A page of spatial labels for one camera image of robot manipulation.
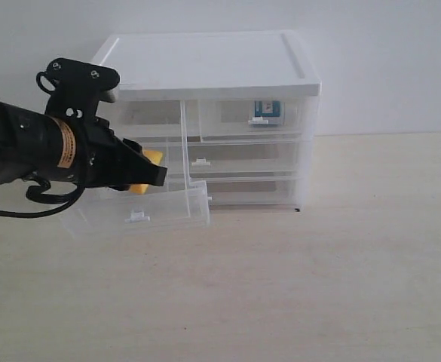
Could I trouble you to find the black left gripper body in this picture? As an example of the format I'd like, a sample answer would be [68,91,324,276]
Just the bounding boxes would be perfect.
[69,118,121,189]

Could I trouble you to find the clear middle wide drawer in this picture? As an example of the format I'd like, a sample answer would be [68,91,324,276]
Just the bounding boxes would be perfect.
[147,142,302,179]

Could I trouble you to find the white plastic drawer cabinet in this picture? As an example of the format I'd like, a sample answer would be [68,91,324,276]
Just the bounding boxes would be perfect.
[92,30,321,210]

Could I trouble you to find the yellow cheese wedge block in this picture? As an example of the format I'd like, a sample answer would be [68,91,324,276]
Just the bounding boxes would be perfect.
[127,149,164,196]

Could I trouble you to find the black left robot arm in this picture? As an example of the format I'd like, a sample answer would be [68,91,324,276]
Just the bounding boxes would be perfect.
[0,102,167,191]

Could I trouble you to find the clear bottom wide drawer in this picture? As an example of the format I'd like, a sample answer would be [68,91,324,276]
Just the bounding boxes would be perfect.
[206,176,306,207]

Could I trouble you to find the white pill bottle blue label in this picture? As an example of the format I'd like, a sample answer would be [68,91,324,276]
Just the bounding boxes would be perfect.
[248,100,284,127]

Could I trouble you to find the left wrist camera grey black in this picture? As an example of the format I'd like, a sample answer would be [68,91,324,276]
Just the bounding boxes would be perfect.
[37,58,120,121]

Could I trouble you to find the clear wide drawer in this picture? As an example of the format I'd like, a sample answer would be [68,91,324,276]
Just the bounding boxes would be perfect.
[147,142,302,179]
[206,176,306,207]

